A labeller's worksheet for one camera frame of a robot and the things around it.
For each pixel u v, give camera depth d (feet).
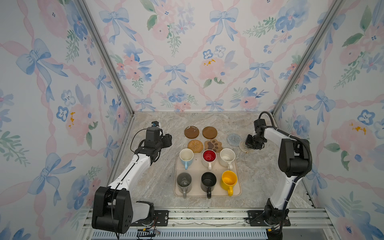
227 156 3.07
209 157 3.05
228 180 2.79
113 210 1.33
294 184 1.83
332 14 2.32
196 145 3.31
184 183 2.68
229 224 2.41
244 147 3.28
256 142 2.82
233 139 3.40
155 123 2.49
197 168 2.97
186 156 3.04
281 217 2.07
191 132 3.50
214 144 3.30
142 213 2.10
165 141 2.52
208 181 2.75
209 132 3.53
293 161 1.75
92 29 2.46
